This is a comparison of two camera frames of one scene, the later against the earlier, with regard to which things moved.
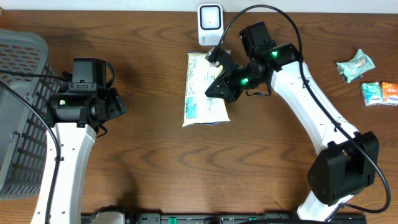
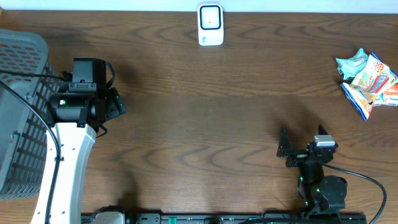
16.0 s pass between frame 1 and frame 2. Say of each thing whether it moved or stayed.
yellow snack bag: moved
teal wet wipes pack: stayed
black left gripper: stayed
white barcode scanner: stayed
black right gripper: moved
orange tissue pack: stayed
